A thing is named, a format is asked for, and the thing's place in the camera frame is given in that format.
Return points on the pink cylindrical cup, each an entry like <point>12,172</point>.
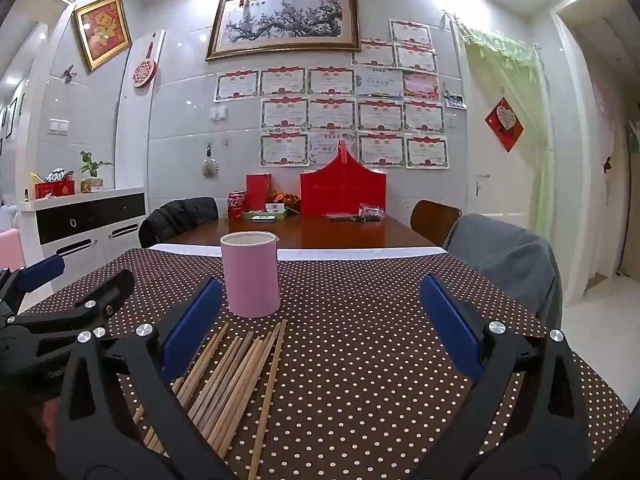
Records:
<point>250,280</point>

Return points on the orange flowers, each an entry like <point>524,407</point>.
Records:
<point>277,196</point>

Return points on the white and black sideboard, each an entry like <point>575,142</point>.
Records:
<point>90,225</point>

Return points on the wall light switch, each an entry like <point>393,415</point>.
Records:
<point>59,125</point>

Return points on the brown polka dot tablecloth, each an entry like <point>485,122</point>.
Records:
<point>360,340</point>

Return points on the light green curtain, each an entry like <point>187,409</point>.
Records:
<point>520,110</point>

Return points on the clear plastic bag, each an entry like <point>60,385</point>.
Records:
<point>372,211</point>

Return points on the gold framed red picture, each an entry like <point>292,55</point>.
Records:
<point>102,30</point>

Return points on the pink box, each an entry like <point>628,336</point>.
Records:
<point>10,247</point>

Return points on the white door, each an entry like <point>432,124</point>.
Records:
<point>492,195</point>

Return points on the butterfly wall decoration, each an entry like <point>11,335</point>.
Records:
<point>68,72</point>

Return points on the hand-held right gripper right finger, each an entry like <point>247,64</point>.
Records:
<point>452,322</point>

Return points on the white cloth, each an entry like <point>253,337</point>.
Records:
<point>350,253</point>

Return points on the red heart door decoration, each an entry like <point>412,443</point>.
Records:
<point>504,122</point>

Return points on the black jacket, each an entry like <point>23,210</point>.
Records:
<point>175,220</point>

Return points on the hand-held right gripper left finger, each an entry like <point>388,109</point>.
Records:
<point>192,325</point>

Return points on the green tray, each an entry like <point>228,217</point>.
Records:
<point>265,217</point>

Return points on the white wall socket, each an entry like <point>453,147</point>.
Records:
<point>218,111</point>

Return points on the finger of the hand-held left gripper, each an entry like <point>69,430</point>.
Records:
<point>42,267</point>
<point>110,290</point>

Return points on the red paper-cut fan ornament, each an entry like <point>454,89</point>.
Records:
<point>145,67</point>

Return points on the group of wall certificates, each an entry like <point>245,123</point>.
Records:
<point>330,115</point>

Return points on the small wall photos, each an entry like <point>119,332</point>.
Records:
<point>454,100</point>

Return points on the brown wooden chair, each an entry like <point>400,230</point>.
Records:
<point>432,220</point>

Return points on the red box with snacks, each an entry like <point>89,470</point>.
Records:
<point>55,187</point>

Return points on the pile of wooden chopsticks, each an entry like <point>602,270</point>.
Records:
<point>242,385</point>

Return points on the grey hanging wall ornament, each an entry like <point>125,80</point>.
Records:
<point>209,165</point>

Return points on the small potted plant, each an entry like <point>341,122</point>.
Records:
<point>92,170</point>

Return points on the red drink carton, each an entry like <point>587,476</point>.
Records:
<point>235,205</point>

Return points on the framed plum blossom painting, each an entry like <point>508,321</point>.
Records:
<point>282,17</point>

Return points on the red envelope box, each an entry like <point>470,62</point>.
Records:
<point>257,191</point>

